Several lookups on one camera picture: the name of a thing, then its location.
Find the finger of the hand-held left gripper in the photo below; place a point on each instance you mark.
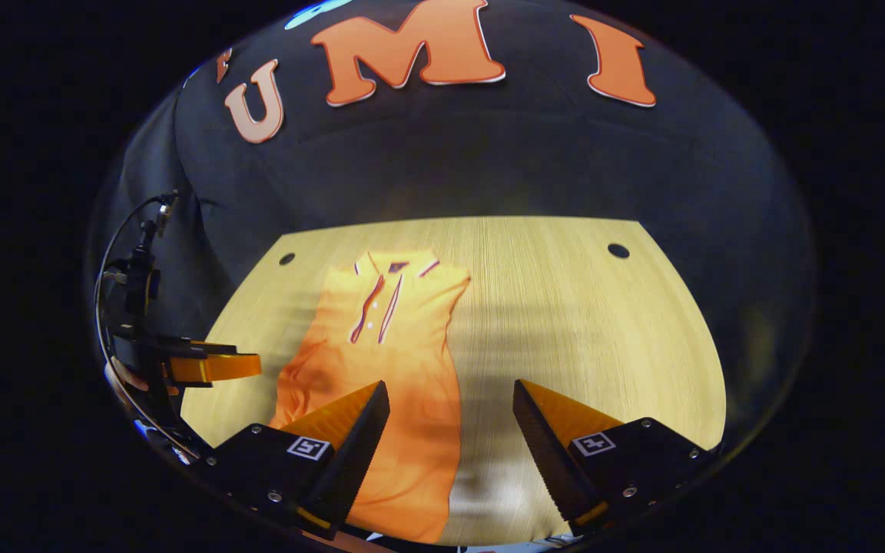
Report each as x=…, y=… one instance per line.
x=208, y=349
x=216, y=368

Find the orange T-shirt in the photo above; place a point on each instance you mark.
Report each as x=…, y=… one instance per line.
x=404, y=361

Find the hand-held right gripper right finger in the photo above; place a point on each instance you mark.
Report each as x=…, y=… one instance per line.
x=546, y=461

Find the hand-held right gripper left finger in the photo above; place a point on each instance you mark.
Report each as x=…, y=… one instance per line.
x=358, y=453

